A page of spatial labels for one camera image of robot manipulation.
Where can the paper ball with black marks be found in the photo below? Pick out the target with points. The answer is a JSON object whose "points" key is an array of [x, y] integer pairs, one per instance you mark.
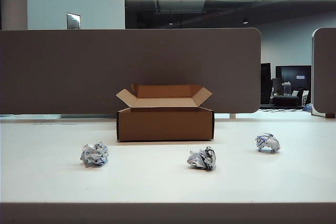
{"points": [[202, 158]]}

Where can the paper ball with blue marks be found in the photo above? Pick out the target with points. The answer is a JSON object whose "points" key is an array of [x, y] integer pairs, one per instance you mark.
{"points": [[94, 154]]}

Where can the paper ball with blue scribble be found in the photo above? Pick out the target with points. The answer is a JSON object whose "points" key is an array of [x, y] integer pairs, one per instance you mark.
{"points": [[268, 143]]}

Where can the open brown cardboard box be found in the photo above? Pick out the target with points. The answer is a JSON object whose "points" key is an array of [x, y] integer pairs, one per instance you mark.
{"points": [[162, 127]]}

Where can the slim black monitor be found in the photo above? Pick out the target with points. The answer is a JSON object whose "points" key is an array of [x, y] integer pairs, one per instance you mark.
{"points": [[265, 82]]}

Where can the wide grey desk divider panel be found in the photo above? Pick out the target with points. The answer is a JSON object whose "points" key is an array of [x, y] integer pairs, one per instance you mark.
{"points": [[65, 72]]}

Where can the large black monitor screen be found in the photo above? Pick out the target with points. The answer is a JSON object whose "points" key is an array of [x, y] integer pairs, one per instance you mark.
{"points": [[294, 75]]}

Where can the blue plastic bag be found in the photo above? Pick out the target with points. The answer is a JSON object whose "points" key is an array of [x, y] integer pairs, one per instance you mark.
{"points": [[308, 107]]}

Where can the narrow grey desk divider panel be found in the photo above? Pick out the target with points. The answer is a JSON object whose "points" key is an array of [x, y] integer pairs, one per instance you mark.
{"points": [[325, 72]]}

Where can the brown divider support foot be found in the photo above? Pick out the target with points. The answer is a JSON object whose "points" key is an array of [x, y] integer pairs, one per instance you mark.
{"points": [[330, 115]]}

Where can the metal wall switch plate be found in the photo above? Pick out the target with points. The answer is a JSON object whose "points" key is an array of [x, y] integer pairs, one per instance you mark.
{"points": [[73, 21]]}

